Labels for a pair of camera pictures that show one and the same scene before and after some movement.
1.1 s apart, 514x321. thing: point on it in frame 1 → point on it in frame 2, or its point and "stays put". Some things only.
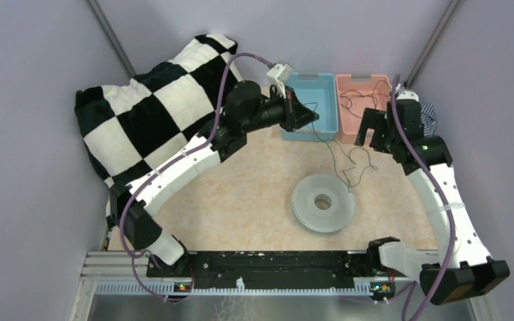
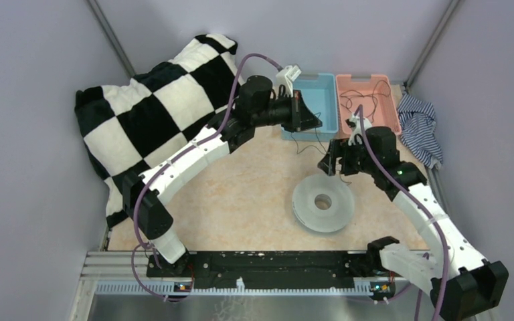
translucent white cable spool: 323,202 stays put
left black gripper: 296,116 stays put
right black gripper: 373,118 → 338,148
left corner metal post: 111,37 stays put
